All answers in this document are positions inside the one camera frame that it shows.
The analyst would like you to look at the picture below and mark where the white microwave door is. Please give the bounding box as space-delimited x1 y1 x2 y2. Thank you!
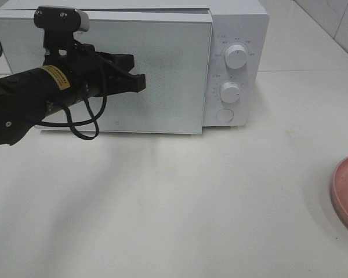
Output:
0 8 213 134

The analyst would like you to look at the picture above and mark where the white timer knob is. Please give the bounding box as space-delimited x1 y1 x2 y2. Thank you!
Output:
220 82 241 104

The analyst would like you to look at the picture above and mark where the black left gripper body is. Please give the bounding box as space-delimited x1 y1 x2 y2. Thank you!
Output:
43 30 125 97

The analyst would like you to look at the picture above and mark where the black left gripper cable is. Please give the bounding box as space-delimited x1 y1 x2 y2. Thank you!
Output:
0 24 108 141

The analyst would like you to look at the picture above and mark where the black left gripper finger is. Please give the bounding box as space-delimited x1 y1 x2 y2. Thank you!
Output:
34 6 89 32
96 52 146 93

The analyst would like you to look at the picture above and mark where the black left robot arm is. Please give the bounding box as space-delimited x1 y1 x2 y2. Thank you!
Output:
0 6 146 145

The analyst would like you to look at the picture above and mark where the upper white power knob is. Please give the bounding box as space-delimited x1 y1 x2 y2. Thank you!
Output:
224 43 248 70

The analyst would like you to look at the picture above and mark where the round white door button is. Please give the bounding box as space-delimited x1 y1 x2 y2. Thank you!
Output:
216 109 234 123

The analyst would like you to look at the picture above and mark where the white microwave oven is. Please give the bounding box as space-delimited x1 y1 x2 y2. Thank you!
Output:
0 1 269 129

